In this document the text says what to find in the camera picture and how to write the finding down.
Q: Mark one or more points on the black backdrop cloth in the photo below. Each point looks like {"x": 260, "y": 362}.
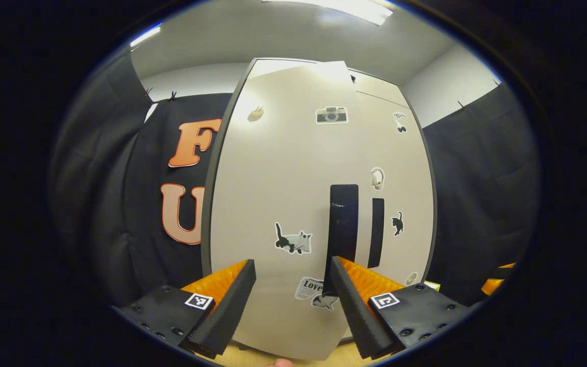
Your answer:
{"x": 482, "y": 193}
{"x": 140, "y": 229}

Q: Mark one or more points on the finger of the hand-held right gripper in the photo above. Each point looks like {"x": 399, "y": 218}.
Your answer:
{"x": 492, "y": 285}

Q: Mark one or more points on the ceiling light panel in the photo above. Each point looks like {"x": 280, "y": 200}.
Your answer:
{"x": 344, "y": 7}

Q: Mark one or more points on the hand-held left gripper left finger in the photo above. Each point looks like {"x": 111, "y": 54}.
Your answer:
{"x": 230, "y": 311}

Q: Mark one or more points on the white shoe cabinet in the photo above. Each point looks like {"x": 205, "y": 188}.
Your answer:
{"x": 205, "y": 255}

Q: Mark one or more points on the yellow card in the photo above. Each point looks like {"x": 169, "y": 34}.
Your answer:
{"x": 432, "y": 285}

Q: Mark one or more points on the ceiling light strip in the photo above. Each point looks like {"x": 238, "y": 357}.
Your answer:
{"x": 145, "y": 35}

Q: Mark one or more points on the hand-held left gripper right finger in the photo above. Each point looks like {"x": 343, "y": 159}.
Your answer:
{"x": 354, "y": 311}

